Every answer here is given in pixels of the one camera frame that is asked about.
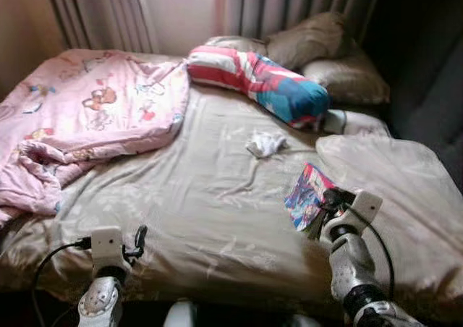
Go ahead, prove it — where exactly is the colourful anime book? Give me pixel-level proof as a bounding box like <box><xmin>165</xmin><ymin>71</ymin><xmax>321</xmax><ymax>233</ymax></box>
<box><xmin>284</xmin><ymin>163</ymin><xmax>337</xmax><ymax>234</ymax></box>

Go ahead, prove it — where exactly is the beige leaf print bedsheet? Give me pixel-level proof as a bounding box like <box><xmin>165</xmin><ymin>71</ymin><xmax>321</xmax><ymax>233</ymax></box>
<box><xmin>0</xmin><ymin>52</ymin><xmax>463</xmax><ymax>320</ymax></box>

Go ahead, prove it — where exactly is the white pillow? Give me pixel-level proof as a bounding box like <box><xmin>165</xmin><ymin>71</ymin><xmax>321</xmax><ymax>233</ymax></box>
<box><xmin>322</xmin><ymin>109</ymin><xmax>391</xmax><ymax>137</ymax></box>

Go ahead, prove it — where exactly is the white sock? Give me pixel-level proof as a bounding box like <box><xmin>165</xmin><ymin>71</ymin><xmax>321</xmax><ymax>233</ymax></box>
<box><xmin>246</xmin><ymin>132</ymin><xmax>289</xmax><ymax>159</ymax></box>

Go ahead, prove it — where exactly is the grey robot right leg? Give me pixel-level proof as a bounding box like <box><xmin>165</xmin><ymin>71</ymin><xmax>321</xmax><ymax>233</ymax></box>
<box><xmin>289</xmin><ymin>311</ymin><xmax>313</xmax><ymax>327</ymax></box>

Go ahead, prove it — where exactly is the red white blue bolster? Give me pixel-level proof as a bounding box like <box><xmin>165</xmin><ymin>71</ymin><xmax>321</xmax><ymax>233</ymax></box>
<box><xmin>187</xmin><ymin>45</ymin><xmax>331</xmax><ymax>129</ymax></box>

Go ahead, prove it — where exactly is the pink cartoon print quilt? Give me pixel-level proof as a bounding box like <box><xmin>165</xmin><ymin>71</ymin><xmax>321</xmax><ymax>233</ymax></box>
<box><xmin>0</xmin><ymin>48</ymin><xmax>190</xmax><ymax>223</ymax></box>

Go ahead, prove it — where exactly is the crumpled beige pillow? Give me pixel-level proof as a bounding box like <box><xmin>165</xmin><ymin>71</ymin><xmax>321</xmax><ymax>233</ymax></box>
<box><xmin>264</xmin><ymin>11</ymin><xmax>355</xmax><ymax>71</ymax></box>

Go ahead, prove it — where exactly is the grey curtain with pink edge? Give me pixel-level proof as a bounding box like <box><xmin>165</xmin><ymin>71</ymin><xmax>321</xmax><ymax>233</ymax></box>
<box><xmin>213</xmin><ymin>0</ymin><xmax>384</xmax><ymax>46</ymax></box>

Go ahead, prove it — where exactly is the grey pleated curtain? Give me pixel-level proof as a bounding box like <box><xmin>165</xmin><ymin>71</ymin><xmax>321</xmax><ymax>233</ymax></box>
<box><xmin>43</xmin><ymin>0</ymin><xmax>156</xmax><ymax>53</ymax></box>

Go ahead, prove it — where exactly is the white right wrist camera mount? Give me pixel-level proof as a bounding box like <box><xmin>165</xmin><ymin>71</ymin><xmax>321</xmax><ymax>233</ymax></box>
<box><xmin>347</xmin><ymin>190</ymin><xmax>383</xmax><ymax>230</ymax></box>

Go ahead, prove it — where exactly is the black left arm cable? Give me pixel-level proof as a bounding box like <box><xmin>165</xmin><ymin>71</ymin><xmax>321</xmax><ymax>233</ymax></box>
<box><xmin>30</xmin><ymin>240</ymin><xmax>93</xmax><ymax>327</ymax></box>

